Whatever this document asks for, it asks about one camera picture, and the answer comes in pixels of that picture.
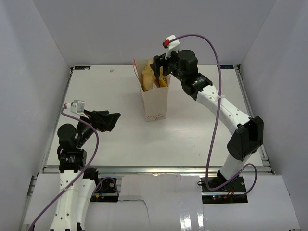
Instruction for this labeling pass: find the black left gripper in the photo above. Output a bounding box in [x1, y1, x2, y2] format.
[76, 109, 120, 148]

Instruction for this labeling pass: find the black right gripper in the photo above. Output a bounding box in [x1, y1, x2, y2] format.
[151, 50, 186, 82]

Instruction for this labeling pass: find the yellow snack packet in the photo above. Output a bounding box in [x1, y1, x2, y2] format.
[158, 75, 168, 88]

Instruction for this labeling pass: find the large brown snack bag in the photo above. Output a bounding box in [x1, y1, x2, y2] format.
[141, 60, 159, 91]

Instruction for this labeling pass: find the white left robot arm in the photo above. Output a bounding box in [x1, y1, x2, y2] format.
[50, 110, 121, 231]

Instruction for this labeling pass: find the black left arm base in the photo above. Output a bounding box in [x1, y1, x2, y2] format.
[90, 169, 119, 203]

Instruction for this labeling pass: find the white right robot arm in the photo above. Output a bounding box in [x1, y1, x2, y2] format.
[150, 50, 264, 192]

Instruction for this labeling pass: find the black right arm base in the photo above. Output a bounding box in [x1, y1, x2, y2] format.
[197, 177, 248, 205]

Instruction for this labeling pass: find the beige paper bag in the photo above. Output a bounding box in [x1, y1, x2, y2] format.
[133, 59, 170, 122]

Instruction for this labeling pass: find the blue table label left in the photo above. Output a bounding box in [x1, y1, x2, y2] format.
[74, 65, 91, 70]

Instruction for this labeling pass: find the blue table label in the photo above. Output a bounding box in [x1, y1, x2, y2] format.
[220, 65, 234, 69]
[74, 65, 91, 70]

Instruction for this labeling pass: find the blue table label right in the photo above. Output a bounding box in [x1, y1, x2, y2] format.
[220, 65, 234, 69]

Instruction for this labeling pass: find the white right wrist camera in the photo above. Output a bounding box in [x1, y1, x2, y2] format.
[162, 35, 180, 59]

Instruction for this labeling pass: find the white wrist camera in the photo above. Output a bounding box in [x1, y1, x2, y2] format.
[162, 35, 180, 59]
[64, 100, 85, 116]

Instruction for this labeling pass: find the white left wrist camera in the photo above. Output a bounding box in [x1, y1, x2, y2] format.
[64, 100, 85, 116]

